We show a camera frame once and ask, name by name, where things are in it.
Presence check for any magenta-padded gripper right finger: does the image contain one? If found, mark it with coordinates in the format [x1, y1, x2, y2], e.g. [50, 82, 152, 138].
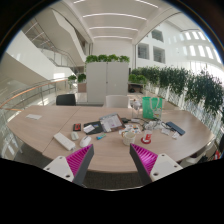
[129, 143, 184, 186]

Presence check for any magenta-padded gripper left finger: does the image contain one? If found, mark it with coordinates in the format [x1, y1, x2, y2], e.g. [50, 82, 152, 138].
[43, 143, 95, 187]

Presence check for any flat round red coaster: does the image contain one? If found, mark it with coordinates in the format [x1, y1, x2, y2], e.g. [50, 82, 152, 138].
[140, 136, 152, 145]

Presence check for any white computer mouse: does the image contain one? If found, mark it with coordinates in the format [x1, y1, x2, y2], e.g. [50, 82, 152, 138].
[79, 135, 93, 148]

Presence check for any white rectangular keyboard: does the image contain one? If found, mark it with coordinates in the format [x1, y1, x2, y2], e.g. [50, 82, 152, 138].
[53, 132, 77, 152]

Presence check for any clear drink bottle red label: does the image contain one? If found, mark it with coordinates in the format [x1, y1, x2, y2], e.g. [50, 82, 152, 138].
[142, 129, 154, 143]

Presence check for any white ceramic mug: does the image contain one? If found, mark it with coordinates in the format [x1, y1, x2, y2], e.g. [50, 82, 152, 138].
[120, 130, 137, 147]

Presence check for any black notebook folder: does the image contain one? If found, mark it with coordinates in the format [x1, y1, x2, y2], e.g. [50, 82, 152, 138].
[82, 120, 105, 136]

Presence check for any dark blue phone tablet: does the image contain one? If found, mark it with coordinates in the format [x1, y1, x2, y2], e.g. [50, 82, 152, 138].
[165, 120, 187, 137]

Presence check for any open magazine booklet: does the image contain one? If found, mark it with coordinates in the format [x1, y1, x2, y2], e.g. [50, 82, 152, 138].
[98, 113, 126, 133]

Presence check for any green tote bag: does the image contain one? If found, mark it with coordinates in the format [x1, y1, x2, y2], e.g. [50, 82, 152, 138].
[141, 96, 164, 121]

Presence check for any white paper sheet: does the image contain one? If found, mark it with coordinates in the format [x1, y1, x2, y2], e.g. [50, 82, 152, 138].
[25, 113, 43, 121]

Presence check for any black office chair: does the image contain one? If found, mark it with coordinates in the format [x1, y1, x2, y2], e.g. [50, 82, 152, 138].
[55, 93, 77, 107]

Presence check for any white office chair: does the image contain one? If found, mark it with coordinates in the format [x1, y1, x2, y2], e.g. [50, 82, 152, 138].
[105, 94, 130, 109]

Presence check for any wooden handrail glass railing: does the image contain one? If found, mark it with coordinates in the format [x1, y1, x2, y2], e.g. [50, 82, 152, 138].
[0, 77, 70, 112]

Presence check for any row of green planter shrubs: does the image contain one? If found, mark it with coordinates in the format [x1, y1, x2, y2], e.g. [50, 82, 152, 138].
[128, 65, 224, 118]

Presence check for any white cabinet with plants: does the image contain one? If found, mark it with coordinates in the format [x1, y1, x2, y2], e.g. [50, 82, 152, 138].
[84, 54, 131, 104]

